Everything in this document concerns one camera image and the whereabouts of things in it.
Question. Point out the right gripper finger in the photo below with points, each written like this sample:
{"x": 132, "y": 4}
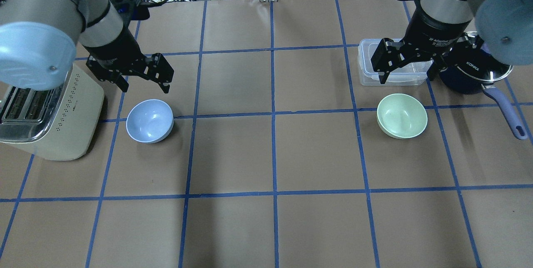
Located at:
{"x": 460, "y": 56}
{"x": 386, "y": 58}

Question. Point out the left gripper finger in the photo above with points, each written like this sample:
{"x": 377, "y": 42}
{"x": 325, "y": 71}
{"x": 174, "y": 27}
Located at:
{"x": 108, "y": 75}
{"x": 158, "y": 70}

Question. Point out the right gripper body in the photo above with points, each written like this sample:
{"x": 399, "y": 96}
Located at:
{"x": 433, "y": 35}

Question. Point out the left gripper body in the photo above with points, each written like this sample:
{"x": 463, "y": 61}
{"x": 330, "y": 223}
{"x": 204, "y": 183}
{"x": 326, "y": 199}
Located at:
{"x": 114, "y": 50}

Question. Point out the blue bowl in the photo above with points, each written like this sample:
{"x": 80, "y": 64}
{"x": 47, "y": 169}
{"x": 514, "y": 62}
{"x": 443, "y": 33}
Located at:
{"x": 150, "y": 121}

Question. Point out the green bowl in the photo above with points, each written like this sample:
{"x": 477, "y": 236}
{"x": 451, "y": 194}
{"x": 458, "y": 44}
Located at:
{"x": 401, "y": 116}

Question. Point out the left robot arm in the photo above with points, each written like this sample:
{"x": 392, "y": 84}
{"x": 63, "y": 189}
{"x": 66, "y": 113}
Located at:
{"x": 39, "y": 40}

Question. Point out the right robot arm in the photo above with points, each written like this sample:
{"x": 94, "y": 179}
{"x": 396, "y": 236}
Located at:
{"x": 505, "y": 26}

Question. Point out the dark blue saucepan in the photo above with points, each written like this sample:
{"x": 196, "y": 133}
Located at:
{"x": 492, "y": 71}

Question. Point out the cream toaster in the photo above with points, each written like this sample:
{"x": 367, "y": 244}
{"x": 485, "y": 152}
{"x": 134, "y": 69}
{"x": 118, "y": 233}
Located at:
{"x": 56, "y": 124}

